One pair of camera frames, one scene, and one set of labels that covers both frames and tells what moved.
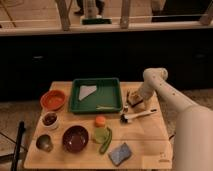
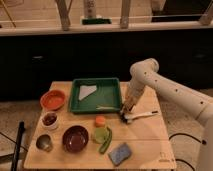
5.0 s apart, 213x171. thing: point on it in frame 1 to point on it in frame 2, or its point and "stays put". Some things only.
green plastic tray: x=95 y=96 stays put
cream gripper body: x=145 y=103 to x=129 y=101
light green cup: x=101 y=135 stays put
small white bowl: x=49 y=119 stays put
